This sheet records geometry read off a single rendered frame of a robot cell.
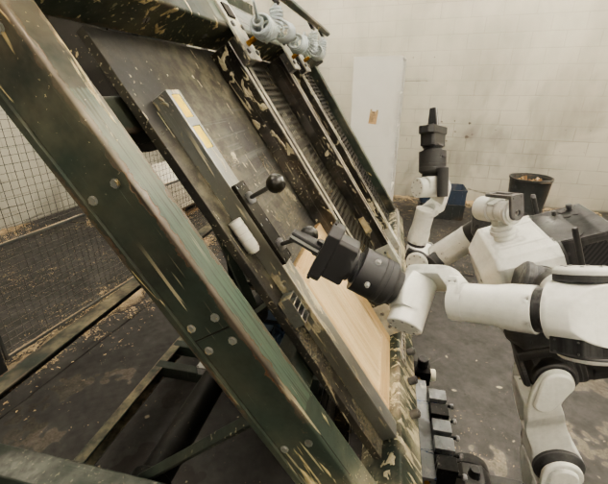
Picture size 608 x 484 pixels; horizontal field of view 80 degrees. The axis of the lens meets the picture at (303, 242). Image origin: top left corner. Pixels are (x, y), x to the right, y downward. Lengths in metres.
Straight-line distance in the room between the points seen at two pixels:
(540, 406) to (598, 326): 0.71
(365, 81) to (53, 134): 4.47
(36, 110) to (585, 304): 0.78
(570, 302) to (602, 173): 6.24
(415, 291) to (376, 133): 4.30
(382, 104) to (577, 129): 2.94
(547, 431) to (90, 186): 1.36
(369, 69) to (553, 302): 4.47
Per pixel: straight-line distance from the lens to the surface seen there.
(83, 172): 0.62
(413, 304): 0.69
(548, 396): 1.29
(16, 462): 1.36
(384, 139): 4.92
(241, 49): 1.20
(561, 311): 0.60
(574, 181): 6.74
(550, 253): 1.01
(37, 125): 0.65
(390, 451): 1.04
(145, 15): 0.91
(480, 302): 0.64
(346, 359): 0.91
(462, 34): 6.30
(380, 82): 4.89
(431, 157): 1.29
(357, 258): 0.67
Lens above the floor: 1.71
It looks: 23 degrees down
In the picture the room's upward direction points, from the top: straight up
